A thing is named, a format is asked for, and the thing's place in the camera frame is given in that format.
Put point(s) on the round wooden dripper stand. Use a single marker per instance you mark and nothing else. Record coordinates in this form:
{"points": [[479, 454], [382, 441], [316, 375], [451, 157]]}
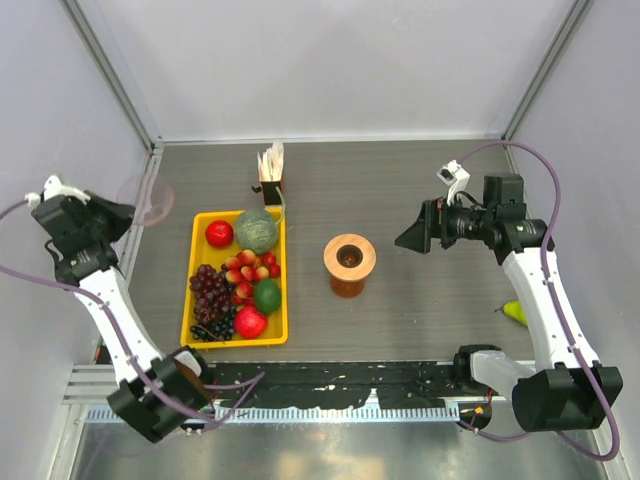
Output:
{"points": [[349, 257]]}

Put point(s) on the green netted melon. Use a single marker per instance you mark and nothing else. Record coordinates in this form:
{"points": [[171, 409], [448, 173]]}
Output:
{"points": [[256, 230]]}

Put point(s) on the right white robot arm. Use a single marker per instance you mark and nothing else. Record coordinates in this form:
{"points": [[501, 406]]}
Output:
{"points": [[568, 387]]}

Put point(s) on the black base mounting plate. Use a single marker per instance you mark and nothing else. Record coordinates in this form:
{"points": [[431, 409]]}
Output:
{"points": [[340, 385]]}

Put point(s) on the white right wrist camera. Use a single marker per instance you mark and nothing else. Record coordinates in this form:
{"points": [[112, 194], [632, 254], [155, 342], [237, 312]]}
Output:
{"points": [[455, 177]]}

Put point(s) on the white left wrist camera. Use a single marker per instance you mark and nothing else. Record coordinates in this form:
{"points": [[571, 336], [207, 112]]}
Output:
{"points": [[53, 187]]}

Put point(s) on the red apple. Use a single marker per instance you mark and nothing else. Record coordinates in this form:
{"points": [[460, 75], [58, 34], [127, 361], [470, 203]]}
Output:
{"points": [[219, 234], [250, 323]]}

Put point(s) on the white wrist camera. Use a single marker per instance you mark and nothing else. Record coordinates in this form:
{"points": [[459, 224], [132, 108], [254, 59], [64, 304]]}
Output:
{"points": [[53, 187], [455, 177]]}

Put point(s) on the dark filter holder box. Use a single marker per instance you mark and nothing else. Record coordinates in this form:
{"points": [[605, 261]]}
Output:
{"points": [[271, 188]]}

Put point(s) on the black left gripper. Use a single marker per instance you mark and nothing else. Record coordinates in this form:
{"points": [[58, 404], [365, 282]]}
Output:
{"points": [[122, 214]]}

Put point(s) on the green lime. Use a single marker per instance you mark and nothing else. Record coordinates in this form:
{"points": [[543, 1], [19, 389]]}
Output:
{"points": [[267, 296]]}

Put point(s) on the red apple front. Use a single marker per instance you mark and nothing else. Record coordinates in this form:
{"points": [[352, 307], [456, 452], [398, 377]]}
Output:
{"points": [[250, 323]]}

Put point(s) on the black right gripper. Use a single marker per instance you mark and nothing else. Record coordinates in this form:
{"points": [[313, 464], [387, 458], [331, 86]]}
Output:
{"points": [[434, 221]]}

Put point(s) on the green pear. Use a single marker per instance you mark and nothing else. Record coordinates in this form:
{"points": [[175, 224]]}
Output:
{"points": [[514, 311]]}

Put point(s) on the dark purple grape bunch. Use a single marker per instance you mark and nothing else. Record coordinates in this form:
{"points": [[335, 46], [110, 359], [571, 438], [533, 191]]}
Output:
{"points": [[214, 311]]}

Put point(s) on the white perforated cable rail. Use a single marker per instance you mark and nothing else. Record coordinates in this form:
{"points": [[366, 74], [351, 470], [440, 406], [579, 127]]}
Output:
{"points": [[370, 412]]}

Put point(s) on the red apple back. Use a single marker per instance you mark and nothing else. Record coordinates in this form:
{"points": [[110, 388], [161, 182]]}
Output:
{"points": [[219, 234]]}

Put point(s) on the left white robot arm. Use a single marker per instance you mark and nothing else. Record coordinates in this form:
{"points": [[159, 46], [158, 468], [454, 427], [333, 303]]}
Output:
{"points": [[156, 393]]}

